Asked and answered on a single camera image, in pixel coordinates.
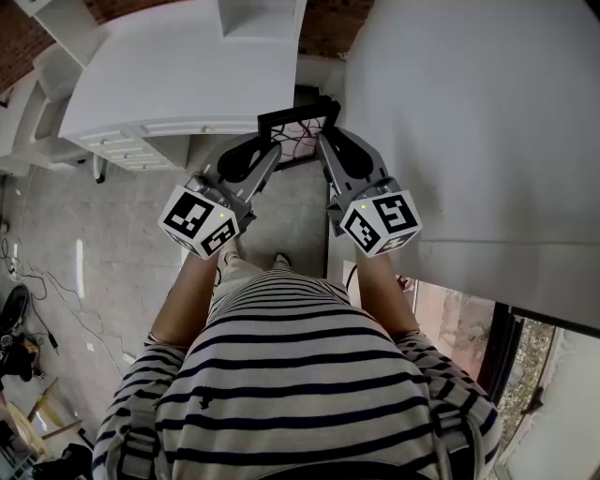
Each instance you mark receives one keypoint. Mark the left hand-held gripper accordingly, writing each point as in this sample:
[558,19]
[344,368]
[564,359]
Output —
[187,215]

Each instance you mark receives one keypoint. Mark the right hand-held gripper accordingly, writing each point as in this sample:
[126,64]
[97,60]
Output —
[379,220]

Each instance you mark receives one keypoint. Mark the black framed picture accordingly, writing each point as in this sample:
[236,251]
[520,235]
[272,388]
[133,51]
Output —
[295,113]

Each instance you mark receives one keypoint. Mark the white shelf compartment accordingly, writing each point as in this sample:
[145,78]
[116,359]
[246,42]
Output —
[262,19]

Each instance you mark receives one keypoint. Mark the person's left forearm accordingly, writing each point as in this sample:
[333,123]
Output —
[187,300]

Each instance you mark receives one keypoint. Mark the person's right forearm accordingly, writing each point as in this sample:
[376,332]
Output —
[384,295]

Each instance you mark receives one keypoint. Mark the white table top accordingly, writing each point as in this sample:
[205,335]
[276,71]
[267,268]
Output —
[187,79]

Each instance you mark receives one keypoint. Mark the person's white shoe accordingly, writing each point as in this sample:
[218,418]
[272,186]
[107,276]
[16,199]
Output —
[282,261]

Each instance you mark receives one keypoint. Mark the white drawer unit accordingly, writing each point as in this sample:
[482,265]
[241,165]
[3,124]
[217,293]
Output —
[136,150]

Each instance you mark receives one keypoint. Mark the person's beige trouser leg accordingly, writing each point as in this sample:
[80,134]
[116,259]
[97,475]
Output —
[236,272]

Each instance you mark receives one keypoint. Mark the white chair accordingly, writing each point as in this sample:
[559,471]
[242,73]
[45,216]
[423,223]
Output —
[47,117]

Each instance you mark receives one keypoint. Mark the person's striped shirt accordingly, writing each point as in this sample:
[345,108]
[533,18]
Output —
[290,375]

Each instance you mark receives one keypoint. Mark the black round device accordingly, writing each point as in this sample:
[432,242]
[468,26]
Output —
[14,307]

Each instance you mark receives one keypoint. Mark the black bag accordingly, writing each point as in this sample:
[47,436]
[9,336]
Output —
[16,361]

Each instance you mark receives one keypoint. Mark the wooden stool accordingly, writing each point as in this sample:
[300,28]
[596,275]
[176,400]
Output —
[44,398]

